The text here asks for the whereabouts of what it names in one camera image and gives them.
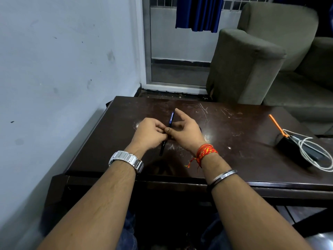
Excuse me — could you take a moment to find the silver metal bangle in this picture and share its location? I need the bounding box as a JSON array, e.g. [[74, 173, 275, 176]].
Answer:
[[207, 169, 238, 192]]

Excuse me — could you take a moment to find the grey fabric armchair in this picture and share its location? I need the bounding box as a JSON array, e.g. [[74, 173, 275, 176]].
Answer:
[[206, 2, 333, 136]]

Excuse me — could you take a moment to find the white charging cable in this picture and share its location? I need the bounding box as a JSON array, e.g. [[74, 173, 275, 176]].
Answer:
[[282, 129, 333, 172]]

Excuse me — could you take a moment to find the person's right forearm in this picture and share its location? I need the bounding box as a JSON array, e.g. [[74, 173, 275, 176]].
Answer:
[[191, 144, 314, 250]]

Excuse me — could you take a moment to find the blue and black pen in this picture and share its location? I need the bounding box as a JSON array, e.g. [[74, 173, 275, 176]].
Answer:
[[159, 112, 175, 156]]

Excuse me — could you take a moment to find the black power bank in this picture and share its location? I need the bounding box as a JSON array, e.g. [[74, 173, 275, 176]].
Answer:
[[276, 134, 329, 167]]

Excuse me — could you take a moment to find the blue curtain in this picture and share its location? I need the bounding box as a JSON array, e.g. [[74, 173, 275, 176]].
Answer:
[[175, 0, 225, 33]]

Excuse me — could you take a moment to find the silver metal wristwatch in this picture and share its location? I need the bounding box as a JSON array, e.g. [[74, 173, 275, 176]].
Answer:
[[108, 151, 144, 174]]

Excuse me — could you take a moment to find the orange strap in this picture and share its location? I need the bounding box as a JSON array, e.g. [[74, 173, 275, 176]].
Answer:
[[268, 114, 289, 138]]

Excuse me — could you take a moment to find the person's right hand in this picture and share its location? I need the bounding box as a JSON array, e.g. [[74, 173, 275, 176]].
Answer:
[[164, 108, 206, 156]]

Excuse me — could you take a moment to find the dark wooden table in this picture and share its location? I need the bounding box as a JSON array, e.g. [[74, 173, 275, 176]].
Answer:
[[39, 96, 333, 237]]

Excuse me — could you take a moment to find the person's left forearm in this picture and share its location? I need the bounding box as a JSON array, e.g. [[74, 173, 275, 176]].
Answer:
[[36, 143, 147, 250]]

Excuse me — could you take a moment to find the person's left hand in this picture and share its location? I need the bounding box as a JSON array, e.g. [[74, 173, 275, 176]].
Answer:
[[130, 118, 168, 151]]

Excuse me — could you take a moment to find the red orange thread wristband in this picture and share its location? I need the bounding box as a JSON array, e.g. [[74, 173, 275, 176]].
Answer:
[[185, 144, 218, 169]]

